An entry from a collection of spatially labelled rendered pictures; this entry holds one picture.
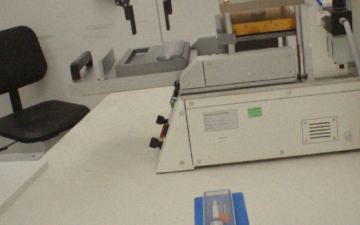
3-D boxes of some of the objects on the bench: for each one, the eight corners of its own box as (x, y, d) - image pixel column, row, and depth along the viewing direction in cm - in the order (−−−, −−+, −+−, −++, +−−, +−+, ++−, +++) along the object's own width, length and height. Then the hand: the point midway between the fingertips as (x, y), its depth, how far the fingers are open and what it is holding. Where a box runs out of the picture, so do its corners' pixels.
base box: (351, 104, 144) (349, 45, 138) (395, 155, 108) (396, 80, 103) (167, 124, 148) (159, 66, 143) (154, 182, 113) (142, 108, 108)
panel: (166, 125, 146) (185, 64, 140) (156, 169, 118) (180, 95, 112) (159, 122, 146) (179, 62, 140) (147, 167, 118) (171, 93, 112)
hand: (149, 20), depth 122 cm, fingers open, 8 cm apart
